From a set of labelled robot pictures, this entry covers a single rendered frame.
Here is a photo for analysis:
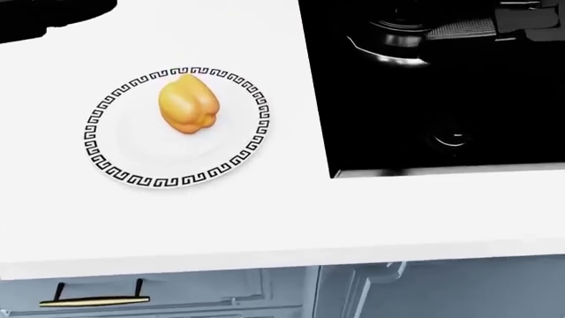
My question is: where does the yellow bell pepper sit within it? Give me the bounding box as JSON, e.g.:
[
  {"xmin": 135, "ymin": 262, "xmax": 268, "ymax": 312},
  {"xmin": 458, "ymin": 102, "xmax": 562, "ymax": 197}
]
[{"xmin": 158, "ymin": 72, "xmax": 221, "ymax": 135}]

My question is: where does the white plate with black key pattern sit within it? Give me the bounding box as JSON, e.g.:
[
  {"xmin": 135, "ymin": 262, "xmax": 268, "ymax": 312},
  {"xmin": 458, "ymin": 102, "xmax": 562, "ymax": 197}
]
[{"xmin": 82, "ymin": 66, "xmax": 271, "ymax": 189}]

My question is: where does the black frying pan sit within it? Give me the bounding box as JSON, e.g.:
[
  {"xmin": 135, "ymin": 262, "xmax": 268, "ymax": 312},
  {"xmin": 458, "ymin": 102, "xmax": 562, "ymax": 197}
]
[{"xmin": 345, "ymin": 0, "xmax": 565, "ymax": 69}]

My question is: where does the black cooktop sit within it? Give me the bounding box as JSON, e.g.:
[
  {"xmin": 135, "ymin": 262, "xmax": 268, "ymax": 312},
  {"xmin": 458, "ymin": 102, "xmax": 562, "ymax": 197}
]
[{"xmin": 298, "ymin": 0, "xmax": 565, "ymax": 180}]

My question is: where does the grey-blue cabinet drawer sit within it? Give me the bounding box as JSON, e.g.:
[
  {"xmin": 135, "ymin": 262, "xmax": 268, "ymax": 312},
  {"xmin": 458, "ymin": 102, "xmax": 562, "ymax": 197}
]
[{"xmin": 0, "ymin": 265, "xmax": 320, "ymax": 318}]

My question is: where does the black stove knob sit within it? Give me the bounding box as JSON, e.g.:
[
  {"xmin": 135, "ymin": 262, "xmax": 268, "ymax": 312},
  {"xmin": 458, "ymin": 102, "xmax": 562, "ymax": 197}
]
[{"xmin": 428, "ymin": 127, "xmax": 470, "ymax": 148}]

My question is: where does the grey-blue cabinet door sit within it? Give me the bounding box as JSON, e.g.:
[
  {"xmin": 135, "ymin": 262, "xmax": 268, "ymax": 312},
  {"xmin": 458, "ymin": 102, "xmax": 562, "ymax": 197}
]
[{"xmin": 313, "ymin": 253, "xmax": 565, "ymax": 318}]

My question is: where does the gold drawer handle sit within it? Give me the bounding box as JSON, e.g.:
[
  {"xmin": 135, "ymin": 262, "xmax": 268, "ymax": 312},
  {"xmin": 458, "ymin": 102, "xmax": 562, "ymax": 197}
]
[{"xmin": 38, "ymin": 278, "xmax": 151, "ymax": 308}]

